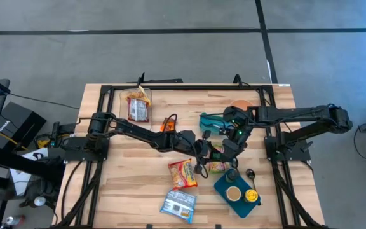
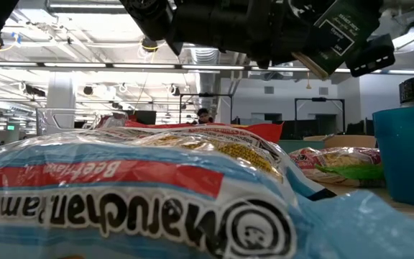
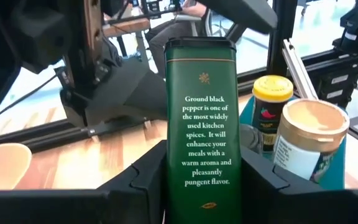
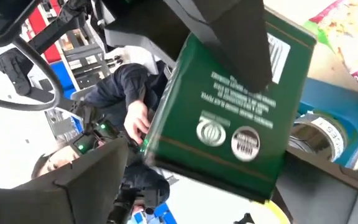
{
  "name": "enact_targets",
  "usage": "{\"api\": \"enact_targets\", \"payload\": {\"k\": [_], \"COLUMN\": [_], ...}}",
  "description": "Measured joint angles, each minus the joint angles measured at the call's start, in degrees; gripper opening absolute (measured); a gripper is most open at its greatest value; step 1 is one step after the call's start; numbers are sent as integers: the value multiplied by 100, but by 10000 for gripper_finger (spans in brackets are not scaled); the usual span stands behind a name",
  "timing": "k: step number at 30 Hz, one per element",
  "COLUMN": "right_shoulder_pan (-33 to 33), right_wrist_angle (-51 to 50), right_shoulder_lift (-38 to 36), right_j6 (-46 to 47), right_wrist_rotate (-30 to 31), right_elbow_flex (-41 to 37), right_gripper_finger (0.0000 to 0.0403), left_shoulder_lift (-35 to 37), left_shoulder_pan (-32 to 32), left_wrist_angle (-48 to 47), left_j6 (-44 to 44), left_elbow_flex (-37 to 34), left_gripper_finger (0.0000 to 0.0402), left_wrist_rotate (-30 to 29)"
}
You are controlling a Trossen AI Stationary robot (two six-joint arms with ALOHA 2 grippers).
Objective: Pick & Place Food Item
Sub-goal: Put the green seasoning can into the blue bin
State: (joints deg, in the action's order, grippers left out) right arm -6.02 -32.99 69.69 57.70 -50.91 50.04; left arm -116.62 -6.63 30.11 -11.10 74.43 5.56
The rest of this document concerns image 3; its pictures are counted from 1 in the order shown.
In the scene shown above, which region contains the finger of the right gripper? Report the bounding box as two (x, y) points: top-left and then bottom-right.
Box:
(11, 4), (71, 75)

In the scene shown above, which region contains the black stand with white labels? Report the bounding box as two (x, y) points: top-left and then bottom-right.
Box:
(309, 63), (358, 108)

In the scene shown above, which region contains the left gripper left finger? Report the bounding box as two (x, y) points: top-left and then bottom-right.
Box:
(0, 140), (167, 224)

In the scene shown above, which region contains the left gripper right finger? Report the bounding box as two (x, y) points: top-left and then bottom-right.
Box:
(241, 146), (358, 224)

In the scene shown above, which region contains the small dark green box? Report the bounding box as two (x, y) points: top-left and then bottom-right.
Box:
(163, 36), (242, 224)

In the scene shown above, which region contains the wooden top table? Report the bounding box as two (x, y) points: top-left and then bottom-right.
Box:
(103, 17), (151, 66)

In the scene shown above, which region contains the person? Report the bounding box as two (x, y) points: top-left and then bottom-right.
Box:
(144, 0), (209, 78)

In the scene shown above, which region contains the brown yellow-lid spice jar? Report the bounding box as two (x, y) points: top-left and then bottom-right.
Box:
(252, 75), (294, 153)

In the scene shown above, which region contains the peach orange plastic bowl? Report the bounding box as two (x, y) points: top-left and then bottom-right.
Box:
(0, 142), (33, 192)

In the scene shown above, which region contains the black aluminium table frame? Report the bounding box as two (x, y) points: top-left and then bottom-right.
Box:
(0, 0), (358, 153)

